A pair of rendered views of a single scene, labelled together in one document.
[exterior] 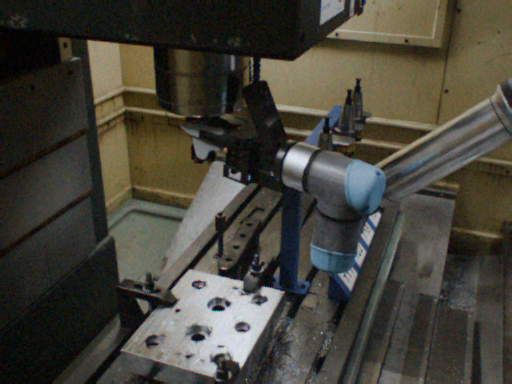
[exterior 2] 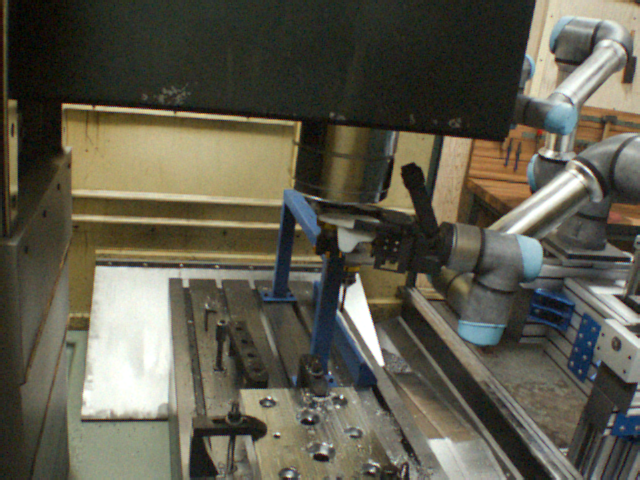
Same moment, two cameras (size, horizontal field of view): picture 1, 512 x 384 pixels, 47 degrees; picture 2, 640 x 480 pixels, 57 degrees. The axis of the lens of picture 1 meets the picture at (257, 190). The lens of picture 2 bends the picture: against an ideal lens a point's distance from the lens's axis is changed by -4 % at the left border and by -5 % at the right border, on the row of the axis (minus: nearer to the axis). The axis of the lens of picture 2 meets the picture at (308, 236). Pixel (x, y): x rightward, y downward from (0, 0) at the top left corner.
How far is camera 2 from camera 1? 0.73 m
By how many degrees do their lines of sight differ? 34
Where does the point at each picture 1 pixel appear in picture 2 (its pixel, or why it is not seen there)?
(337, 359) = (418, 438)
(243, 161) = (405, 248)
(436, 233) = (356, 307)
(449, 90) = not seen: hidden behind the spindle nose
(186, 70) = (368, 153)
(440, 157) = (543, 224)
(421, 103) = not seen: hidden behind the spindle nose
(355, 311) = (390, 391)
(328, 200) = (503, 274)
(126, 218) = not seen: outside the picture
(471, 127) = (565, 197)
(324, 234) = (493, 309)
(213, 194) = (112, 305)
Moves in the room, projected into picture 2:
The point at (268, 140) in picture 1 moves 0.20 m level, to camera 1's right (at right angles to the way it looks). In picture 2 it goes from (433, 223) to (513, 215)
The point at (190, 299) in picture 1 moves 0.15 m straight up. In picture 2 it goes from (276, 420) to (286, 349)
